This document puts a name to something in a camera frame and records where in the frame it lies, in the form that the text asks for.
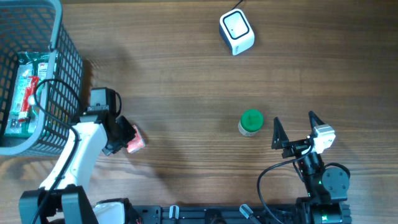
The red white tube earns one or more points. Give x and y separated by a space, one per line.
30 85

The dark grey mesh basket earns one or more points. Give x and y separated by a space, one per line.
37 26

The white barcode scanner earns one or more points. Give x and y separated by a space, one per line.
236 31

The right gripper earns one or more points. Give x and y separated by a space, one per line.
280 139

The green flat package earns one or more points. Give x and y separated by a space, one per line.
30 64

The green lid jar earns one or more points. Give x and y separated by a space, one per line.
250 122

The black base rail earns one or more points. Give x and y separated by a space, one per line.
281 213

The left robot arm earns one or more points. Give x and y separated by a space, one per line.
100 129

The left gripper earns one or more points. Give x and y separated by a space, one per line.
129 133

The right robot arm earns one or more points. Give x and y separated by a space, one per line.
326 184

